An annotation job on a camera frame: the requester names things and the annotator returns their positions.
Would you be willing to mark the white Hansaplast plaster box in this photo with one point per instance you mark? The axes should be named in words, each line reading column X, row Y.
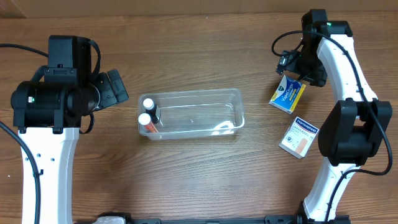
column 298, row 138

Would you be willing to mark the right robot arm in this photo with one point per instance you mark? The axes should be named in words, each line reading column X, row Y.
column 355, row 127

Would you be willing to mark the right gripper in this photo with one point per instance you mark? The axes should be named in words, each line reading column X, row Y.
column 296, row 64

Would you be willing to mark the black tube white cap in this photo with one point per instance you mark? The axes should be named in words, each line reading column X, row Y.
column 151, row 109

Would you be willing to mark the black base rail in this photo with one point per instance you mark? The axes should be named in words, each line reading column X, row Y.
column 116, row 217

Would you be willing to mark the clear plastic container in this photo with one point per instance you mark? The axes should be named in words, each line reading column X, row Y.
column 194, row 114

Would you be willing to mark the orange tube white cap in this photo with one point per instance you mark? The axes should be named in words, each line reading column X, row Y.
column 144, row 120

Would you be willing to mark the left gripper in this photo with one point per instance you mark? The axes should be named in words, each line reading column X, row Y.
column 109, row 90

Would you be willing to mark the blue yellow VapoDrops box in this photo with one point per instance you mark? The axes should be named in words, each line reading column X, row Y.
column 287, row 94

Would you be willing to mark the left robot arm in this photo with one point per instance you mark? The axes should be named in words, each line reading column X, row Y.
column 48, row 110

